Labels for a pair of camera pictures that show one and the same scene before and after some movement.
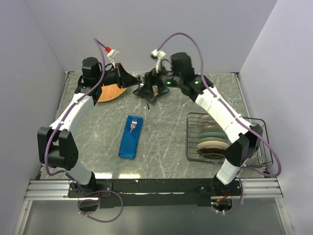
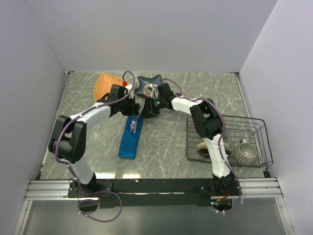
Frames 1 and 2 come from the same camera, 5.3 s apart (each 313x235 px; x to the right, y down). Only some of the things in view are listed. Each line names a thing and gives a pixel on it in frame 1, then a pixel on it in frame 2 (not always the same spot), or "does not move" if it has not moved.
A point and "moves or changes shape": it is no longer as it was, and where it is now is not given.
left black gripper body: x=110 y=77 to x=127 y=106
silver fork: x=133 y=124 does not move
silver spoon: x=149 y=110 moves or changes shape
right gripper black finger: x=150 y=89 to x=145 y=113
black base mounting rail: x=136 y=193 does not move
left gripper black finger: x=124 y=79 to x=137 y=107
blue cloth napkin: x=130 y=140 does not move
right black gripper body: x=166 y=79 to x=155 y=105
